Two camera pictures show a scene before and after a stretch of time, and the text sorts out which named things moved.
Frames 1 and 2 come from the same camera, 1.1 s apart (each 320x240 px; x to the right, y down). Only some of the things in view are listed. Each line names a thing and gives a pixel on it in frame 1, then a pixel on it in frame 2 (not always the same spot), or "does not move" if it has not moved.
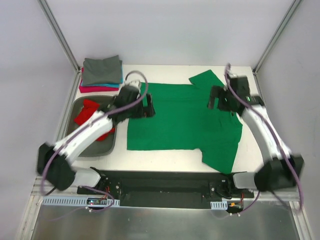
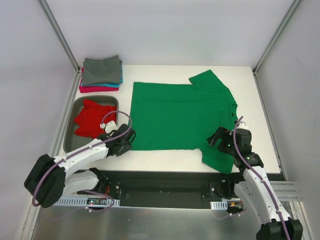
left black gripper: [144, 107] -> [126, 139]
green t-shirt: [183, 121] does not move
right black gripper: [221, 100] -> [220, 137]
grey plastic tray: [107, 146] does not move
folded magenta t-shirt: [84, 89] does not move
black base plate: [167, 189] does not move
